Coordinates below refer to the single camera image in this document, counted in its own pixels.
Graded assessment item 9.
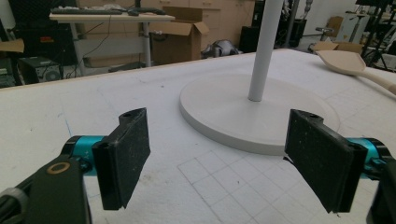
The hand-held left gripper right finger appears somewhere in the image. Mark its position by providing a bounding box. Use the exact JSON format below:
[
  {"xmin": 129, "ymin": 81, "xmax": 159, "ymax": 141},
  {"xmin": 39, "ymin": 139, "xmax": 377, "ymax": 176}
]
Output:
[{"xmin": 284, "ymin": 108, "xmax": 394, "ymax": 215}]

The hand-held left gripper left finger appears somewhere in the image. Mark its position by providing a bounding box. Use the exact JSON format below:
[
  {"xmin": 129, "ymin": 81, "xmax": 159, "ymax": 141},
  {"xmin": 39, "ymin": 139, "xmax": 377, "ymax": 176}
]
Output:
[{"xmin": 60, "ymin": 107, "xmax": 151, "ymax": 211}]

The white round-base stand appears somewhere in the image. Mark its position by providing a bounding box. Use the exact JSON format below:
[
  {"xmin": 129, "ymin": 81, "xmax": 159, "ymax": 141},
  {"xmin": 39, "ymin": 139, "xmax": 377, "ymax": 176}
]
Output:
[{"xmin": 178, "ymin": 0, "xmax": 341, "ymax": 157}]

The wooden spatula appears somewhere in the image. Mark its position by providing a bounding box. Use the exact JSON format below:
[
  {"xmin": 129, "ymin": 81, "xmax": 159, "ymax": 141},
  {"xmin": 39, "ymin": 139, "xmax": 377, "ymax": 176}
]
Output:
[{"xmin": 316, "ymin": 49, "xmax": 396, "ymax": 101}]

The flat cardboard box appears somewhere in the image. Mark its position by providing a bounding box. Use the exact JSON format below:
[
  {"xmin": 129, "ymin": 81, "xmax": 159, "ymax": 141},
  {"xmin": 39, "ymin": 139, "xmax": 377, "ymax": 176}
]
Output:
[{"xmin": 311, "ymin": 40, "xmax": 364, "ymax": 54}]

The black computer tower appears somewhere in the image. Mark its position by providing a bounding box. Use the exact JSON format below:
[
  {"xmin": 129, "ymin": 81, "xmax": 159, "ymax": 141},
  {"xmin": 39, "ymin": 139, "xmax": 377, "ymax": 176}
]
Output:
[{"xmin": 18, "ymin": 56, "xmax": 64, "ymax": 85}]

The open cardboard box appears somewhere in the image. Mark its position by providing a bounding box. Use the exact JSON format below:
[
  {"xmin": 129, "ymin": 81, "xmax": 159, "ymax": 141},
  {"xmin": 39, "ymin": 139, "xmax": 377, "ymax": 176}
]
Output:
[{"xmin": 150, "ymin": 7, "xmax": 210, "ymax": 65}]

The light wooden desk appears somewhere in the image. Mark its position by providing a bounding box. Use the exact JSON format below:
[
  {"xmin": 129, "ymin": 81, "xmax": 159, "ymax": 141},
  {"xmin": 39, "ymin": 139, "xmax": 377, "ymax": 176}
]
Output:
[{"xmin": 49, "ymin": 11, "xmax": 176, "ymax": 77}]

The black tripod stand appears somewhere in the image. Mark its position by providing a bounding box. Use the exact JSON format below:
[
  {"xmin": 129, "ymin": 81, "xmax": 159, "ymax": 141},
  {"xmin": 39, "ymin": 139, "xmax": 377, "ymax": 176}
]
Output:
[{"xmin": 361, "ymin": 0, "xmax": 396, "ymax": 71}]

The grey backpack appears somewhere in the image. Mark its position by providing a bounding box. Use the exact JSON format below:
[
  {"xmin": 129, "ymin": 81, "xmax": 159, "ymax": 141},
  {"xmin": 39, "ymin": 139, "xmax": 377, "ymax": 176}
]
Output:
[{"xmin": 201, "ymin": 38, "xmax": 241, "ymax": 60}]

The black keyboard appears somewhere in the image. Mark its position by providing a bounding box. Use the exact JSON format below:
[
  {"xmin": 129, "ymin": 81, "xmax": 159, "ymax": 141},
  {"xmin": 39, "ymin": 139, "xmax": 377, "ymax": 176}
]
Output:
[{"xmin": 49, "ymin": 7, "xmax": 123, "ymax": 16}]

